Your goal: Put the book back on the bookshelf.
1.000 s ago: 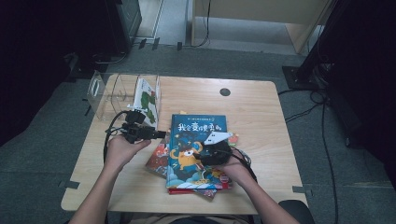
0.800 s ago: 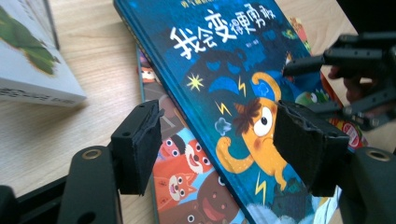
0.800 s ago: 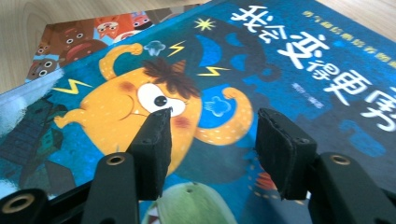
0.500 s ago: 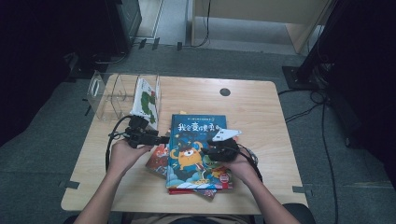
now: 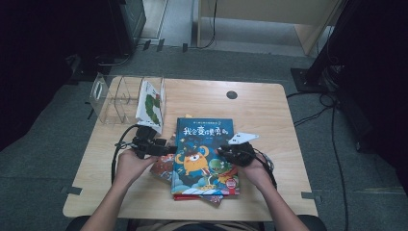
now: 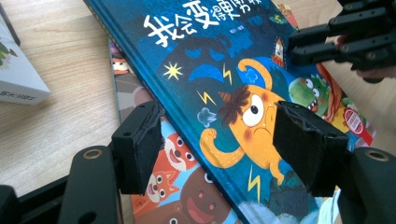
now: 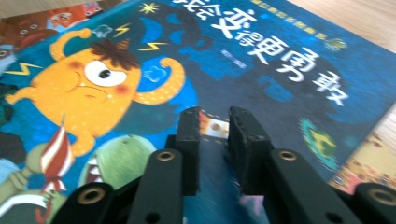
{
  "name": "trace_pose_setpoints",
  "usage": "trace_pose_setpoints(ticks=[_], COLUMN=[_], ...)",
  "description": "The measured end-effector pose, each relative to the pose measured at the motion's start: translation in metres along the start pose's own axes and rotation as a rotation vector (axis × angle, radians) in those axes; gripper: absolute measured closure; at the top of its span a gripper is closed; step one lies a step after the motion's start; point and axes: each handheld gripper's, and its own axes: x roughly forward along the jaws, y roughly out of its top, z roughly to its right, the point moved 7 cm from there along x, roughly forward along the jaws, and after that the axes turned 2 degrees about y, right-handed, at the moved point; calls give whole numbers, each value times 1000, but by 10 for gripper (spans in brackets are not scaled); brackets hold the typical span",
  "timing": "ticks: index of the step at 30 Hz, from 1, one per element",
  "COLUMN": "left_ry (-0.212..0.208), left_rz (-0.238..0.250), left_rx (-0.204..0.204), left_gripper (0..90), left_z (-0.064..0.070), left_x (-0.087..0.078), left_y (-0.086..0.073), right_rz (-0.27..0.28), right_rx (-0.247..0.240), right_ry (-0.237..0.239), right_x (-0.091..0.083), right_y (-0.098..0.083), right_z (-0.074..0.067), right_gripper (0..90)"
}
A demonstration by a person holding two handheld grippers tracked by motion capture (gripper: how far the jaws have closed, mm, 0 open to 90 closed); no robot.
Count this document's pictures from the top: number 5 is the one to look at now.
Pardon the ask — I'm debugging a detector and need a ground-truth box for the dark blue monster book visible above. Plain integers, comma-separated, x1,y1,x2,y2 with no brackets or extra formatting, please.
170,117,241,196

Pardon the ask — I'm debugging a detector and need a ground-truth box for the black computer tower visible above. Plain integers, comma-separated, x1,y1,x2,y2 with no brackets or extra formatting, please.
109,0,147,57

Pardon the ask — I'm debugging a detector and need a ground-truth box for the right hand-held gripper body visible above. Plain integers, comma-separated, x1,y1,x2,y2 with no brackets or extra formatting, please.
224,132,260,167

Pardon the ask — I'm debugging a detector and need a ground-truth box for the black metal stand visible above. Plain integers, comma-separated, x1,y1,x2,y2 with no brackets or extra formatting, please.
290,0,354,94

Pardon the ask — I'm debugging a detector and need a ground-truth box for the right hand-held gripper cable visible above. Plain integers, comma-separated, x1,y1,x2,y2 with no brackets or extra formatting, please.
253,147,279,191

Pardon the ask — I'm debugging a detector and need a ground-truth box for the person's clothing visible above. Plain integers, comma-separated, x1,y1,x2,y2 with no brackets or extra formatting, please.
128,219,264,231

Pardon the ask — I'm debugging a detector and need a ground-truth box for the grey floor tape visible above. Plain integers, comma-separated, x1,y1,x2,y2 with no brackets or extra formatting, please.
61,185,84,196
300,191,323,204

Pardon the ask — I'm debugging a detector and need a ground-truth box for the dark curtain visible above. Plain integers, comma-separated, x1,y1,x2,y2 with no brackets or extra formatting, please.
0,0,114,152
336,0,408,193

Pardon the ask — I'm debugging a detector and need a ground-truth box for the white caterpillar book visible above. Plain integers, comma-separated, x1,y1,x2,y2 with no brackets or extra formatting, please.
135,80,166,135

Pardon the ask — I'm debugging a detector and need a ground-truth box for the clear acrylic book rack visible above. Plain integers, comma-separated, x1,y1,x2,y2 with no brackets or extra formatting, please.
89,72,167,126

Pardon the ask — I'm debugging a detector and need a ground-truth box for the left hand-held gripper cable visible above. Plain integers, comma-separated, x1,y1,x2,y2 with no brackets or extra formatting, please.
111,124,142,186

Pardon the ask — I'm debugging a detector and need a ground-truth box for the person's left hand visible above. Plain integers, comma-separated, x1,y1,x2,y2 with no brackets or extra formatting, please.
114,148,161,191

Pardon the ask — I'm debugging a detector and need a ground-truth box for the hand-held gripper cable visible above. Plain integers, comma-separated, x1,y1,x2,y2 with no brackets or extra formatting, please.
111,124,142,186
253,147,279,191

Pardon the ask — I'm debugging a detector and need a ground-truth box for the long black floor cable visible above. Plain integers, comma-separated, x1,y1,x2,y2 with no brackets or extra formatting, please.
329,95,350,231

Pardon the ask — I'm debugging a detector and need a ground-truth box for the light wooden cabinet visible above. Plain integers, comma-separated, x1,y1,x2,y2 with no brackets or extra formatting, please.
196,0,349,56

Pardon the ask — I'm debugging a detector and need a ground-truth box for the short black floor cable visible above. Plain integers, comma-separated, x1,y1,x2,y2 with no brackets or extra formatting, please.
285,90,336,128

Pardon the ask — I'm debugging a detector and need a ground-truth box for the person's right hand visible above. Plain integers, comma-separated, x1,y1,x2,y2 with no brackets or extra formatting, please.
236,153,277,191

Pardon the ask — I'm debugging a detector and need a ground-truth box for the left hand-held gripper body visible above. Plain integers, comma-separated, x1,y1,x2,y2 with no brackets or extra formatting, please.
131,125,167,160

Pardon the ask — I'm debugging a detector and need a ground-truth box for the black hanging cable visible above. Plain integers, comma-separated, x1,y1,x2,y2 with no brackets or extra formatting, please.
195,0,219,50

